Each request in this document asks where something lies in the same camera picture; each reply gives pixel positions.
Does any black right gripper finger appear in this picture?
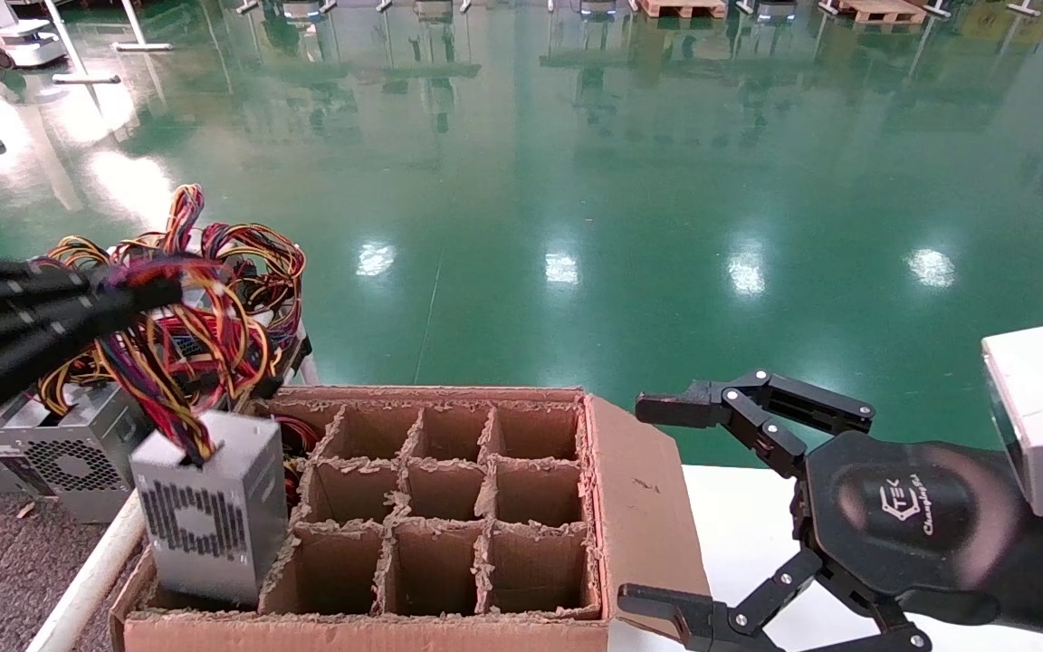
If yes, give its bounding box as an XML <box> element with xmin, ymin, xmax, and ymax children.
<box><xmin>617</xmin><ymin>546</ymin><xmax>933</xmax><ymax>652</ymax></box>
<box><xmin>635</xmin><ymin>369</ymin><xmax>876</xmax><ymax>481</ymax></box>

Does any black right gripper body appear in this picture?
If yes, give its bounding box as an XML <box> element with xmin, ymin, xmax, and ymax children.
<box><xmin>802</xmin><ymin>432</ymin><xmax>1025</xmax><ymax>626</ymax></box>

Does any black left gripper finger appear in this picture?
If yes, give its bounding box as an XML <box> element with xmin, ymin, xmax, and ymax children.
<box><xmin>0</xmin><ymin>256</ymin><xmax>184</xmax><ymax>314</ymax></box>
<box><xmin>0</xmin><ymin>305</ymin><xmax>139</xmax><ymax>423</ymax></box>

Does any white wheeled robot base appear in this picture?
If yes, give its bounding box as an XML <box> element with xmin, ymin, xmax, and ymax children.
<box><xmin>0</xmin><ymin>0</ymin><xmax>71</xmax><ymax>70</ymax></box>

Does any brown cardboard box with dividers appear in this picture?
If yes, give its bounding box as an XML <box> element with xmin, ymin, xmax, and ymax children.
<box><xmin>110</xmin><ymin>385</ymin><xmax>713</xmax><ymax>652</ymax></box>

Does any power supply with orange bundle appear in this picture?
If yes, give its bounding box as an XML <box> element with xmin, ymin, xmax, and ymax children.
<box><xmin>114</xmin><ymin>184</ymin><xmax>242</xmax><ymax>273</ymax></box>

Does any wooden pallet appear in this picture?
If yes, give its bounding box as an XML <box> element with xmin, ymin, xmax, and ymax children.
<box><xmin>834</xmin><ymin>0</ymin><xmax>930</xmax><ymax>26</ymax></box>
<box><xmin>637</xmin><ymin>0</ymin><xmax>729</xmax><ymax>20</ymax></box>

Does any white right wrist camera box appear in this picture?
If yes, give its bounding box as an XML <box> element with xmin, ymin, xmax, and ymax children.
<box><xmin>981</xmin><ymin>321</ymin><xmax>1043</xmax><ymax>519</ymax></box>

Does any power supply with coloured cables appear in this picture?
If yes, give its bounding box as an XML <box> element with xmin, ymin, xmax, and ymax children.
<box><xmin>281</xmin><ymin>455</ymin><xmax>307</xmax><ymax>513</ymax></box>
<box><xmin>271</xmin><ymin>413</ymin><xmax>325</xmax><ymax>455</ymax></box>

